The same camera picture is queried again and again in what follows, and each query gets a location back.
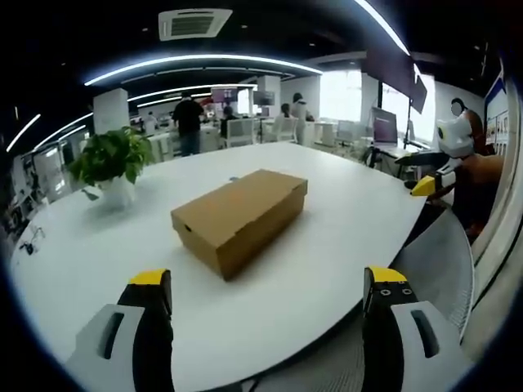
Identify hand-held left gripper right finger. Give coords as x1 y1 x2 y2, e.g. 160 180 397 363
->
360 265 478 392

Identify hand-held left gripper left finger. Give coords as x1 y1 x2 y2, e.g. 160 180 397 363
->
65 268 175 392

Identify brown cardboard shoe box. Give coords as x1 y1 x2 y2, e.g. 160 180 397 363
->
170 168 309 283

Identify black light stand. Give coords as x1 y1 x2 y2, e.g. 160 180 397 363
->
401 92 415 150

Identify computer monitor on stand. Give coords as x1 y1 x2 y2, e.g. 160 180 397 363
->
370 106 399 145

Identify grey mesh office chair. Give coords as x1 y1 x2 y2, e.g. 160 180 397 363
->
398 207 476 336

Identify black hanging panel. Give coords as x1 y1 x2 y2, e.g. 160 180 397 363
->
364 47 429 114

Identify green potted plant white pot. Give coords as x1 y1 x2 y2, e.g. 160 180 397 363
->
66 125 155 208

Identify long curved ceiling light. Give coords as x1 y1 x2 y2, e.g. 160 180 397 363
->
83 53 324 87

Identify white ceiling air conditioner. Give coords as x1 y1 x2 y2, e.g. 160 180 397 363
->
158 8 234 42

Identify wall poster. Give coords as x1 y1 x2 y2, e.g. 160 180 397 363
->
483 68 512 157

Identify small black cable clutter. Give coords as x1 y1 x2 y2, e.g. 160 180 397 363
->
17 226 47 256

